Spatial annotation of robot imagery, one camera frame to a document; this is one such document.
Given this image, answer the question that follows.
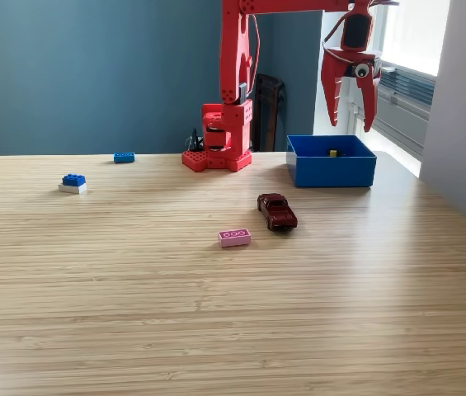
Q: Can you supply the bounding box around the flat pink brick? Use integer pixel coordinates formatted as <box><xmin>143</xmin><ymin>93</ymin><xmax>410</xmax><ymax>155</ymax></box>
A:
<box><xmin>217</xmin><ymin>227</ymin><xmax>252</xmax><ymax>248</ymax></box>

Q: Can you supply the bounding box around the dark red toy car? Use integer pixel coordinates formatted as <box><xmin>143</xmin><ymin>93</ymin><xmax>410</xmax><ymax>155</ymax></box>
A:
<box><xmin>257</xmin><ymin>192</ymin><xmax>299</xmax><ymax>233</ymax></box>

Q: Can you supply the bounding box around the blue plastic bin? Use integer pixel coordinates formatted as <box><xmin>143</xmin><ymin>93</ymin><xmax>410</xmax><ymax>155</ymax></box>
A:
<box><xmin>285</xmin><ymin>134</ymin><xmax>378</xmax><ymax>189</ymax></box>

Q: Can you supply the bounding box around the grey window vent panel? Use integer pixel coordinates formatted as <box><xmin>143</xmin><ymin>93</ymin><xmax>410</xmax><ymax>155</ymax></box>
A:
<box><xmin>347</xmin><ymin>56</ymin><xmax>438</xmax><ymax>160</ymax></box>

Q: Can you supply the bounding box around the white window frame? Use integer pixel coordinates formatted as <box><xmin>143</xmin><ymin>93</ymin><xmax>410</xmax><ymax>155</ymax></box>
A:
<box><xmin>355</xmin><ymin>0</ymin><xmax>452</xmax><ymax>78</ymax></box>

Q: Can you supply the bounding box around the blue and white brick stack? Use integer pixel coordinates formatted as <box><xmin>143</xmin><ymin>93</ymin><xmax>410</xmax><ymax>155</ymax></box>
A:
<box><xmin>58</xmin><ymin>173</ymin><xmax>88</xmax><ymax>196</ymax></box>

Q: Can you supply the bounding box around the black chair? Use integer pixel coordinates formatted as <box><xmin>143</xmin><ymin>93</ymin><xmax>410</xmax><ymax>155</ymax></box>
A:
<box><xmin>251</xmin><ymin>73</ymin><xmax>289</xmax><ymax>153</ymax></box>

